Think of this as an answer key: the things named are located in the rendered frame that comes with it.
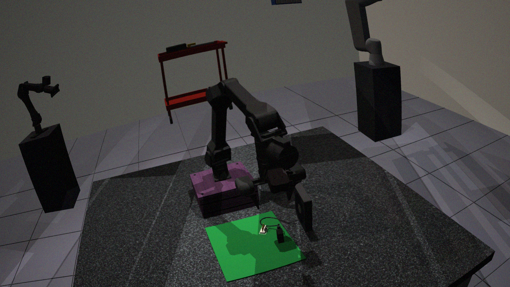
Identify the green circuit board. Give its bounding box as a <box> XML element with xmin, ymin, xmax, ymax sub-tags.
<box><xmin>205</xmin><ymin>211</ymin><xmax>306</xmax><ymax>283</ymax></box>

